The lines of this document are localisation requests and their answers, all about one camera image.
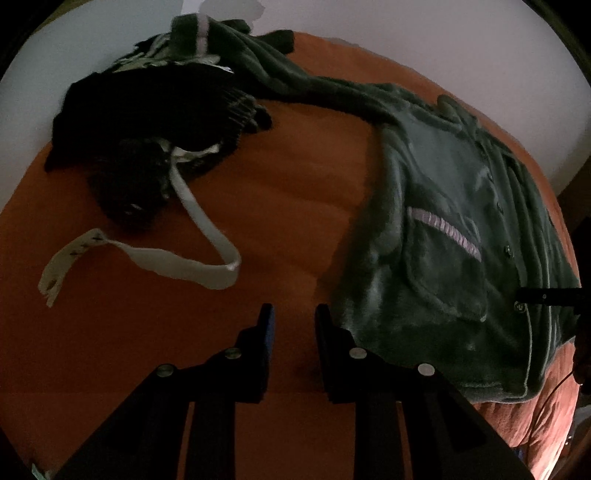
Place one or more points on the black printed garment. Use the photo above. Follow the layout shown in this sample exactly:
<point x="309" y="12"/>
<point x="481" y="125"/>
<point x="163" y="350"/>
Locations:
<point x="138" y="106"/>

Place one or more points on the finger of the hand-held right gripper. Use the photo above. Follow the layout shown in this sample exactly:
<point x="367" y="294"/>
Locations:
<point x="545" y="296"/>

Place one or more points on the orange bed blanket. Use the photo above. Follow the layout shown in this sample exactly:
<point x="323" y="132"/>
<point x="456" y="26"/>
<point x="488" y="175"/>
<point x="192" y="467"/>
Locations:
<point x="254" y="198"/>

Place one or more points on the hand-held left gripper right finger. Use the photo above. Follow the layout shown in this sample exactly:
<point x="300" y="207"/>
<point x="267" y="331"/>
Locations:
<point x="323" y="341"/>

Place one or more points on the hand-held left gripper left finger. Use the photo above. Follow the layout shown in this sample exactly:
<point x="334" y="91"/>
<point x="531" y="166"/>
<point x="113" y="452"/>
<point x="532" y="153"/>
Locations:
<point x="265" y="337"/>

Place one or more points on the green fleece robe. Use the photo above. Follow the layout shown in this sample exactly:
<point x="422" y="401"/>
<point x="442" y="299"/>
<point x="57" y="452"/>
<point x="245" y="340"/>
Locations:
<point x="438" y="184"/>

